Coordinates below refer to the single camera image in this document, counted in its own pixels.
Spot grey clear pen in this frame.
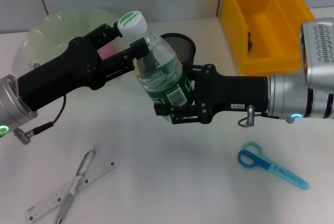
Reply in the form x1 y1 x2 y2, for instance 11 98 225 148
53 145 97 224

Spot green plastic wrapper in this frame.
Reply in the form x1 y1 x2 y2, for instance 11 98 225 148
246 31 255 52

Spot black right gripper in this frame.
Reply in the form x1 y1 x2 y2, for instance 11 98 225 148
153 63 270 125

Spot blue scissors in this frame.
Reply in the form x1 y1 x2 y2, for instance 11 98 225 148
237 140 310 191

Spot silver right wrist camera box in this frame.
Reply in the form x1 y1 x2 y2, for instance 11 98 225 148
299 17 334 93

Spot clear green-label water bottle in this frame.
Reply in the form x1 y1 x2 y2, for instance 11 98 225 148
116 10 195 121

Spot pale green glass fruit bowl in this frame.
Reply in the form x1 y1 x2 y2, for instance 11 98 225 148
22 6 123 66

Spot transparent plastic ruler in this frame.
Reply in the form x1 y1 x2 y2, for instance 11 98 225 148
24 157 117 221

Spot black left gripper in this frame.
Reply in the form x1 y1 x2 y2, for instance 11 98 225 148
17 21 151 112

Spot yellow plastic bin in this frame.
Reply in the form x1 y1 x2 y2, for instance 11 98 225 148
221 0 318 76

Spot black mesh pen cup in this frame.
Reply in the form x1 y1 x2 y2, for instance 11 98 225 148
160 32 197 79

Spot right gripper cable with plug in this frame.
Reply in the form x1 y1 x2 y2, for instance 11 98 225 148
237 104 270 129

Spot pink peach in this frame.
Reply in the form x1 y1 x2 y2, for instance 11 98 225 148
97 42 117 60

